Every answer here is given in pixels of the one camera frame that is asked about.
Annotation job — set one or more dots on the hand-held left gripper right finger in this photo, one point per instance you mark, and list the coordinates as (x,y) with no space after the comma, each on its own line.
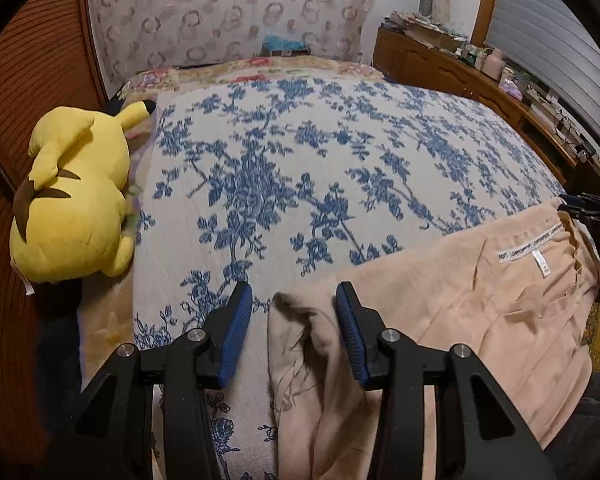
(352,335)

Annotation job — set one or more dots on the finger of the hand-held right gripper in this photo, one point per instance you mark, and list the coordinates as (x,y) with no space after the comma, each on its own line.
(582,205)

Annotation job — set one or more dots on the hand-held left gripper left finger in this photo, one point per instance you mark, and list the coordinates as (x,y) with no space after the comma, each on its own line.
(235,335)

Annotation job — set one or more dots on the peach printed t-shirt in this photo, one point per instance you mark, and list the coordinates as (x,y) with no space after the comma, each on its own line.
(480,310)

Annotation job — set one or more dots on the purple cloth pouch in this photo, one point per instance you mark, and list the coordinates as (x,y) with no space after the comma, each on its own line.
(511,90)

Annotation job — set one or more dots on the pink jug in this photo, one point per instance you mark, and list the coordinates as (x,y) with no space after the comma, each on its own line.
(493,64)

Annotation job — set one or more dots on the grey window blind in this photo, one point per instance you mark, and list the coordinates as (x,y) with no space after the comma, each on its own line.
(555,35)

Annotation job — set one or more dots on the blue floral bedspread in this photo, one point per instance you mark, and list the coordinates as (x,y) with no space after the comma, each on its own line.
(280,160)

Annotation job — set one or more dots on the wooden cabinet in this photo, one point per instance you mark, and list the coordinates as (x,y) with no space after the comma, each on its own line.
(430,65)

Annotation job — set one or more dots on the yellow plush toy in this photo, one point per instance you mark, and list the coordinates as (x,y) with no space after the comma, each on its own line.
(75,195)

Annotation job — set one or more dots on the cardboard box of clutter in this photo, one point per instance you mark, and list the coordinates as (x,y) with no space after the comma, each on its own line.
(435,35)

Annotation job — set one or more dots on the small grey heater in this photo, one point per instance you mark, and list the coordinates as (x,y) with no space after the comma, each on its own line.
(426,6)

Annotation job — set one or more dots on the pink flower blanket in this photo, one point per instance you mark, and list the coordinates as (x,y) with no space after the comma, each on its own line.
(260,66)

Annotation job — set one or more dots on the circle print curtain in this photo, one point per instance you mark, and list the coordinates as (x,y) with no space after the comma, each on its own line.
(220,10)

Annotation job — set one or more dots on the wooden louvred wardrobe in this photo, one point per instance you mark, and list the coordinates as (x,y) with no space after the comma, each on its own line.
(40,60)

